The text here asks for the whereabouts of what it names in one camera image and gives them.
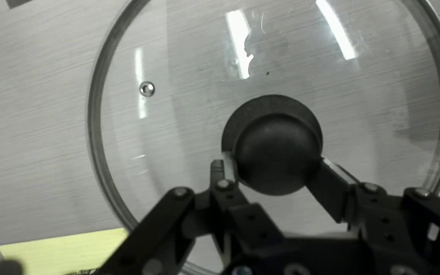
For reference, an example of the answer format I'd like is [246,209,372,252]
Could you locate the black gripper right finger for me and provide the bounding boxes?
[308,157,440,275]

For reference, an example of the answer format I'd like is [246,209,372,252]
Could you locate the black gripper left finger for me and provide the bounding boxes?
[95,160,286,275]

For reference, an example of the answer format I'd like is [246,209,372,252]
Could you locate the glass lid with black knob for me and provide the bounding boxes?
[88,0,440,275]

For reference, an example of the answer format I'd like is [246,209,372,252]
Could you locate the yellow notepad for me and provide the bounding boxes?
[0,228,129,275]

